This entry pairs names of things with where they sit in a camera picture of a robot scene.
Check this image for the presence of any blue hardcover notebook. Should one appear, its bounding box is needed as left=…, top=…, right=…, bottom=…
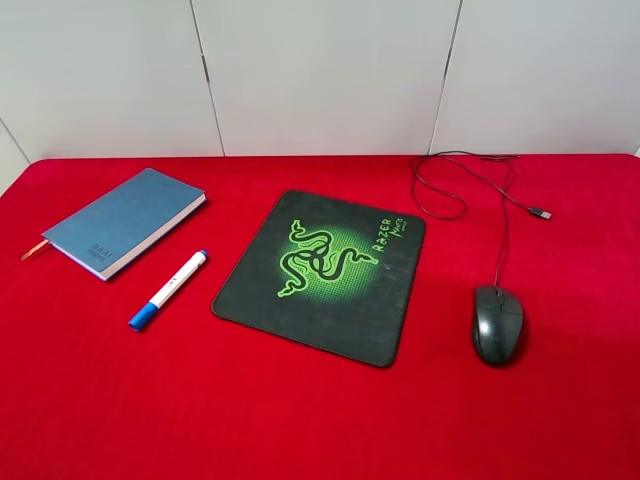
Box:
left=42, top=168, right=206, bottom=281

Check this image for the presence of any red velvet tablecloth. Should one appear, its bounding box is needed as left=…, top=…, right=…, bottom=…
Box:
left=1, top=155, right=639, bottom=479

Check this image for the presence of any black wired computer mouse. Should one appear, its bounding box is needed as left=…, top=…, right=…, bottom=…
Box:
left=471, top=286, right=524, bottom=367

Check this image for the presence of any white marker blue cap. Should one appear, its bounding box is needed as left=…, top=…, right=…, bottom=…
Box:
left=128, top=250, right=208, bottom=332

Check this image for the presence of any black green Razer mousepad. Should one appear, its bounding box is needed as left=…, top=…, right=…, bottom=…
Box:
left=211, top=190, right=427, bottom=368

